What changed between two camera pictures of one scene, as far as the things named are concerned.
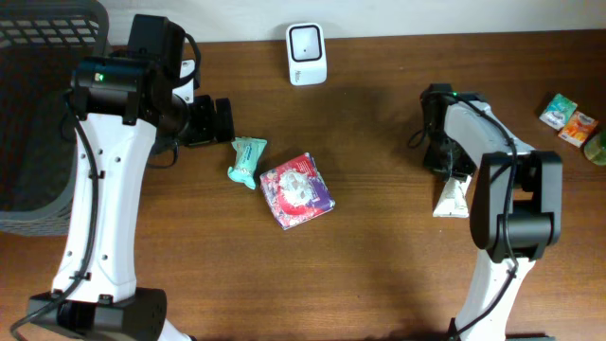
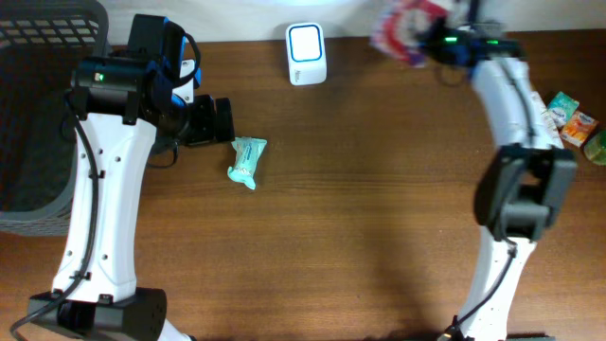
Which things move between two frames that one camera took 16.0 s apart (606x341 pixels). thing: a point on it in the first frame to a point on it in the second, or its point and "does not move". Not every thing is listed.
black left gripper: (204, 129) does not move
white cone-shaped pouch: (454, 201) to (546, 133)
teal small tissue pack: (558, 112) does not move
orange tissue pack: (578, 128) does not move
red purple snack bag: (296, 191) to (400, 24)
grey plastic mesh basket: (40, 41) does not move
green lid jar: (595, 149) does not move
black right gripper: (460, 171) to (438, 27)
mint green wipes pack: (247, 151) does not move
